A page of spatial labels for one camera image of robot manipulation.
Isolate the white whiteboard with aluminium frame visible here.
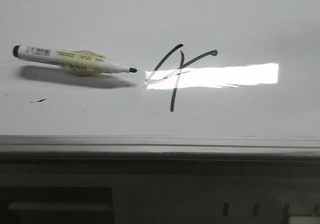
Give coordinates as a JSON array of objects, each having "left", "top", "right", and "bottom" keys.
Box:
[{"left": 0, "top": 0, "right": 320, "bottom": 175}]

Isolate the white black-tipped whiteboard marker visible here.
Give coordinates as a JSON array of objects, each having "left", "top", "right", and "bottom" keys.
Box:
[{"left": 12, "top": 45, "right": 137, "bottom": 76}]

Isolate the white box lower right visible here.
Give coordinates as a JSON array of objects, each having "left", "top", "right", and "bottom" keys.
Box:
[{"left": 287, "top": 216, "right": 320, "bottom": 224}]

